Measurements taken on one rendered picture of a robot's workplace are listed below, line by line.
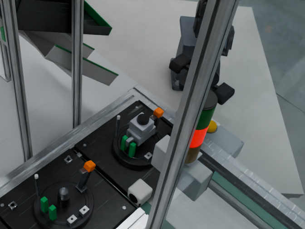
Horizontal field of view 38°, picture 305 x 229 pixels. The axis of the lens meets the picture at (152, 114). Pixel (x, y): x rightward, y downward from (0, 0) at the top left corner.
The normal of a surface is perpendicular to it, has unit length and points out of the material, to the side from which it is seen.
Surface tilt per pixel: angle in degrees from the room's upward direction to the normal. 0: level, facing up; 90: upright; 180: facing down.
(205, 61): 90
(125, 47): 0
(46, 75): 0
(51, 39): 90
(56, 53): 90
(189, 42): 0
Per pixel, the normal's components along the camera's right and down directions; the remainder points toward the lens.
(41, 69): 0.14, -0.64
